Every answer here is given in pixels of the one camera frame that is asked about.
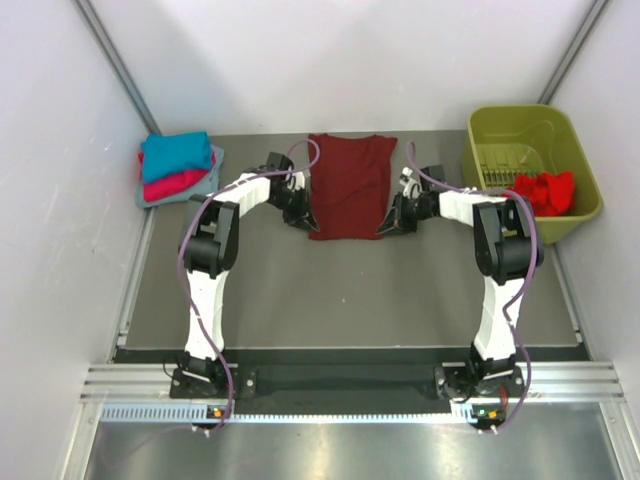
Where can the light blue folded shirt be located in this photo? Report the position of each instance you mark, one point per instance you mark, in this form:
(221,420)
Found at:
(209,184)

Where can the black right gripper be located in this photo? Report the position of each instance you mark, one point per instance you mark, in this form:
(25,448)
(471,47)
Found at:
(395,218)

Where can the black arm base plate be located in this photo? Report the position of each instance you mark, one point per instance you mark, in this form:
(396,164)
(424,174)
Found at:
(317,385)

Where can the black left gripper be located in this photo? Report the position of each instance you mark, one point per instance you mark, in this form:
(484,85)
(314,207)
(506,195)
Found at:
(303,216)

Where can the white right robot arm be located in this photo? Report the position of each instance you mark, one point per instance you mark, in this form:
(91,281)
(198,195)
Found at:
(506,252)

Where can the teal folded shirt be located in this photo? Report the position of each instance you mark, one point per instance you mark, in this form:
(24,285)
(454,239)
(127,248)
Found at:
(164,156)

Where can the olive green plastic bin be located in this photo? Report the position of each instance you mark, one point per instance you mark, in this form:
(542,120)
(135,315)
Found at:
(505,141)

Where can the aluminium frame rail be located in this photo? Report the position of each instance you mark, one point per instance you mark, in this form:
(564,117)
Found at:
(547,381)

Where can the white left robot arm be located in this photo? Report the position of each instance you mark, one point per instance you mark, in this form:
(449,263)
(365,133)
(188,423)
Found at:
(208,251)

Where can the bright red crumpled shirt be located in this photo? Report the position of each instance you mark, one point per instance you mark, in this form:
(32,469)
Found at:
(550,195)

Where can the dark red t shirt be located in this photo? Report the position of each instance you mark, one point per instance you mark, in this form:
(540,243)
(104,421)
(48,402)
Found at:
(350,185)

